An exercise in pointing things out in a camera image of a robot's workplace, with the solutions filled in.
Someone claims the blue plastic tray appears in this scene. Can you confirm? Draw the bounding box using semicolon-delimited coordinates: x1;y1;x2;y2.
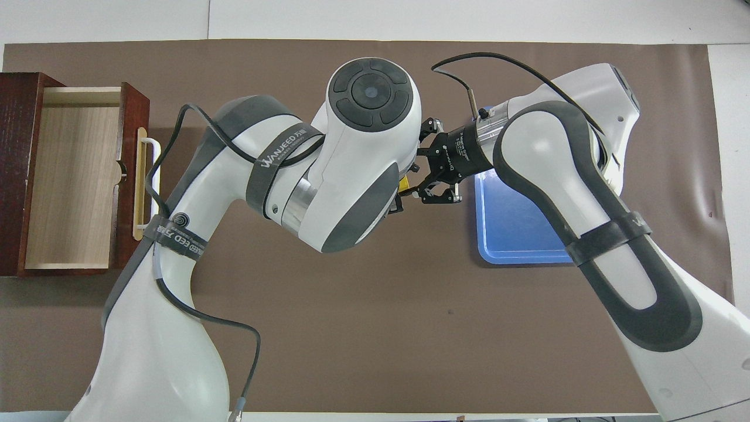
475;170;578;266

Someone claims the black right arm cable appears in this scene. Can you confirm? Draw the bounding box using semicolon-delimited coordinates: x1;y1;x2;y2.
432;53;607;138

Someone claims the wooden drawer with white handle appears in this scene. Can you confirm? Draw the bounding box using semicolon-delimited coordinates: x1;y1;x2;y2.
23;82;162;271

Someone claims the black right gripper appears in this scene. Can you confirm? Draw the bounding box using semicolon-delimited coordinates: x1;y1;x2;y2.
409;117;497;205

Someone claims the dark wooden drawer cabinet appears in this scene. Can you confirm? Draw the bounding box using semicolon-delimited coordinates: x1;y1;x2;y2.
0;72;112;277

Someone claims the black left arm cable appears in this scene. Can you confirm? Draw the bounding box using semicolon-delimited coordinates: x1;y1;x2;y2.
144;104;326;422

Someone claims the brown table mat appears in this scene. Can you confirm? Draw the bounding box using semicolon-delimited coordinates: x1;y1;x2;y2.
0;40;736;414

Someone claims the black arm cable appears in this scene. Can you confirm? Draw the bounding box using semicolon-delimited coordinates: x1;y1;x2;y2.
144;104;326;422
432;53;607;138

